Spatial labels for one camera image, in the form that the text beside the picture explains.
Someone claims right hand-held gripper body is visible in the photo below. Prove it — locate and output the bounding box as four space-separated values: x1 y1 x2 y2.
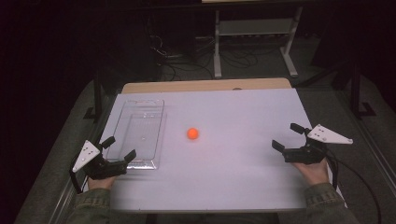
283 123 354 165

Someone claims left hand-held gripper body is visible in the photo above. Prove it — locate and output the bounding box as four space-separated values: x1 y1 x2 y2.
72 139 129 181

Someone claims clear plastic tray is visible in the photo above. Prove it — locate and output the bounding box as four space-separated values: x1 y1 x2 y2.
106 99 168 171

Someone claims orange ball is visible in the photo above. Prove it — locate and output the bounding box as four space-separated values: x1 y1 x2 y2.
186 127 200 141

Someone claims person's left hand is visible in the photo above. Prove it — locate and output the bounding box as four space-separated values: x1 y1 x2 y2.
87 175 117 191

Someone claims person's right hand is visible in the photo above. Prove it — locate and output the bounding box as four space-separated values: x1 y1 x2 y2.
291 157 332 187

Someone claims white board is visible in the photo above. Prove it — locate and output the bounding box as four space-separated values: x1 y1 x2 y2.
83 88 348 214

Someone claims black metal stand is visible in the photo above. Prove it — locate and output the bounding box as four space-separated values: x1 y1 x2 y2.
349 60 377 119

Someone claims wooden table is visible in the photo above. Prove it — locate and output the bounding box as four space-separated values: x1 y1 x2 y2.
120 77 292 94

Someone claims white metal stand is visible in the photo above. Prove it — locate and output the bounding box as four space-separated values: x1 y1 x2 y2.
213 5 304 79

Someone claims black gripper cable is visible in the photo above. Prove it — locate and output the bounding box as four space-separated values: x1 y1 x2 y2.
68 160 84 195
325 150 383 224

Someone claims tangle of floor cables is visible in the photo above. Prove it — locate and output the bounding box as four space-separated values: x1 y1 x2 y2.
148 31 260 81

